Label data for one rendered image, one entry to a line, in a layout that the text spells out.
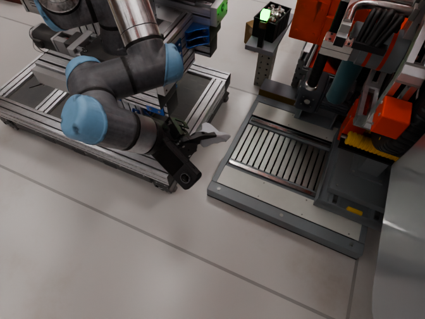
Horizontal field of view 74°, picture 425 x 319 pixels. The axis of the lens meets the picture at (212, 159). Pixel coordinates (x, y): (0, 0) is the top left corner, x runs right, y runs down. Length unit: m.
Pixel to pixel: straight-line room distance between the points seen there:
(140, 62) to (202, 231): 1.13
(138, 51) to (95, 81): 0.10
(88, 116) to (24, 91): 1.70
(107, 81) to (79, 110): 0.11
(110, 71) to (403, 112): 0.76
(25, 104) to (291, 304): 1.84
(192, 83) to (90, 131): 1.44
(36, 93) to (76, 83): 1.55
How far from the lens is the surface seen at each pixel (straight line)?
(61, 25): 1.06
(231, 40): 2.60
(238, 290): 1.49
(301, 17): 1.68
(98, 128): 0.49
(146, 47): 0.58
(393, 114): 0.92
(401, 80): 0.94
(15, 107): 2.06
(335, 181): 1.54
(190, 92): 1.82
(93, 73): 0.58
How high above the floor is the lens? 1.47
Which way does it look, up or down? 57 degrees down
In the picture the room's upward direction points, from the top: straight up
